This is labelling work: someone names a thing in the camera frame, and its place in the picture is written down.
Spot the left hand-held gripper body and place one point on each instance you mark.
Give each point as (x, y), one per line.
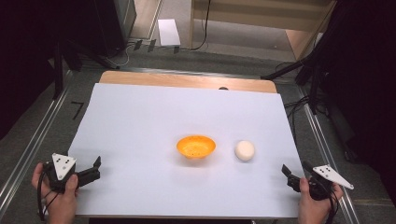
(62, 165)

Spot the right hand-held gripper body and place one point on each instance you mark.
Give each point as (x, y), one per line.
(327, 179)

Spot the person's right hand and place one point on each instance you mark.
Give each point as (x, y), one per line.
(313, 207)

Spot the person's left hand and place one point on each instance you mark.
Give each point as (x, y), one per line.
(60, 203)

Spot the white round bun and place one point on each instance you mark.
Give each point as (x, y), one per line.
(244, 150)

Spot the white paper sheet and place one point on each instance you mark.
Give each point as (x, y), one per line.
(155, 124)

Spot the black metal stand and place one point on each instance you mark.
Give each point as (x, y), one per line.
(292, 70)
(58, 71)

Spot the orange bowl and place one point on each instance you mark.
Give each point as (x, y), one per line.
(196, 146)

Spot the dark cabinet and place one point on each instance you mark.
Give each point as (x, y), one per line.
(109, 25)

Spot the white flat box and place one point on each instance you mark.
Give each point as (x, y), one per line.
(168, 32)

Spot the light wooden furniture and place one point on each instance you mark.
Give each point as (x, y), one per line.
(249, 15)

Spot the metal floor rail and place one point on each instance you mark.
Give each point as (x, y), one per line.
(31, 149)
(323, 149)

